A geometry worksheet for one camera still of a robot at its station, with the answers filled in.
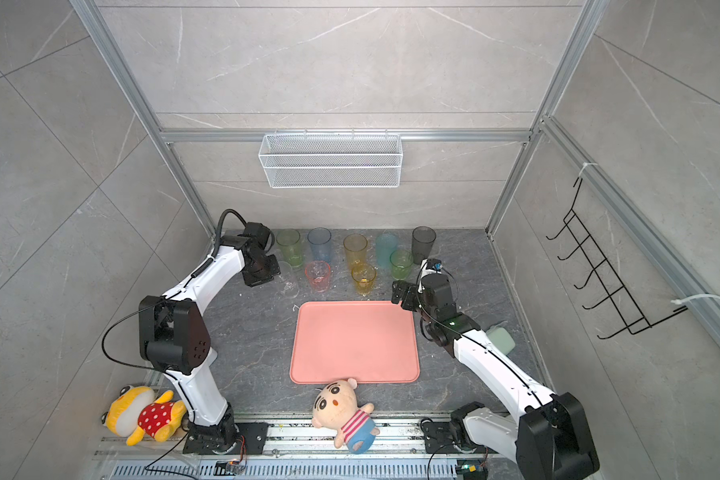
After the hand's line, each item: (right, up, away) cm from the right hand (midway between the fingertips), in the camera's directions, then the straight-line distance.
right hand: (406, 283), depth 84 cm
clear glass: (-38, -2, +14) cm, 40 cm away
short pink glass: (-28, +2, +18) cm, 33 cm away
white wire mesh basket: (-24, +41, +16) cm, 50 cm away
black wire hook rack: (+44, -5, -23) cm, 50 cm away
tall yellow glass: (-15, +11, +15) cm, 24 cm away
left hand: (-41, +3, +8) cm, 42 cm away
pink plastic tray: (-10, -19, +6) cm, 22 cm away
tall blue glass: (-28, +14, +17) cm, 35 cm away
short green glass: (+1, +6, +23) cm, 24 cm away
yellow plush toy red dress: (-69, -31, -12) cm, 76 cm away
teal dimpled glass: (-5, +12, +23) cm, 26 cm away
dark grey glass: (+8, +14, +17) cm, 24 cm away
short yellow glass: (-13, +2, +17) cm, 21 cm away
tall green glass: (-38, +13, +17) cm, 43 cm away
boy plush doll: (-18, -28, -14) cm, 37 cm away
